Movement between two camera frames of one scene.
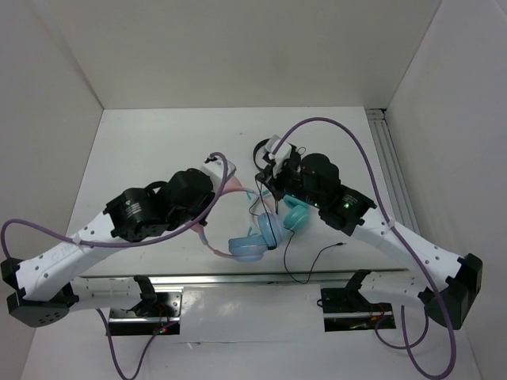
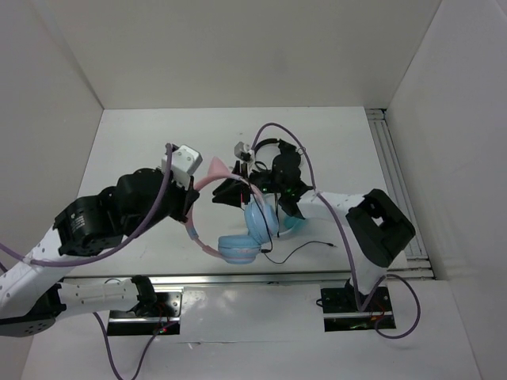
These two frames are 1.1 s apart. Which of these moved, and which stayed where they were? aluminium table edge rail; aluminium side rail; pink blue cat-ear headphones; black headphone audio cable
Moved: pink blue cat-ear headphones; black headphone audio cable
Stayed: aluminium table edge rail; aluminium side rail
